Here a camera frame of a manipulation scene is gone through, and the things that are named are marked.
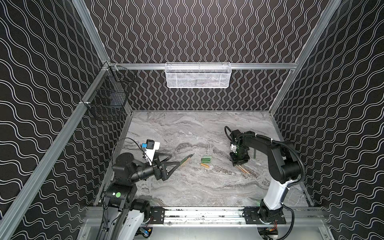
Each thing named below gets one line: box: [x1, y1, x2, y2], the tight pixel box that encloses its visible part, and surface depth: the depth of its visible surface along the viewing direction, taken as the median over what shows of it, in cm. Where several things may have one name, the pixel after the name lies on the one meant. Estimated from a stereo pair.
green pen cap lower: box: [201, 158, 211, 163], surface depth 96 cm
